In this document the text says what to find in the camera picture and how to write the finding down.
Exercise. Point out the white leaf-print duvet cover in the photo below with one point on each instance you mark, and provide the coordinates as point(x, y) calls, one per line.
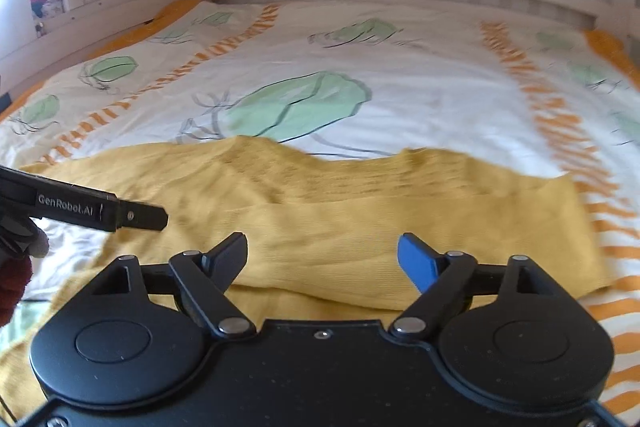
point(356, 80)

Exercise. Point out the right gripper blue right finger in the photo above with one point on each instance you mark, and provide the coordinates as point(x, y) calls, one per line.
point(442, 281)

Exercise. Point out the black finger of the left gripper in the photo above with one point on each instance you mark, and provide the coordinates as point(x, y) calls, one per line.
point(136, 215)

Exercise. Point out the mustard yellow knit sweater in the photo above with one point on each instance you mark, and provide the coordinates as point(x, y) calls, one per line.
point(321, 233)

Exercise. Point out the hand in dark glove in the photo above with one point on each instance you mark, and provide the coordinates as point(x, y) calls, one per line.
point(15, 271)

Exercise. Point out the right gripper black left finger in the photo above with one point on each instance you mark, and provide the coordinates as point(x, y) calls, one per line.
point(203, 278)

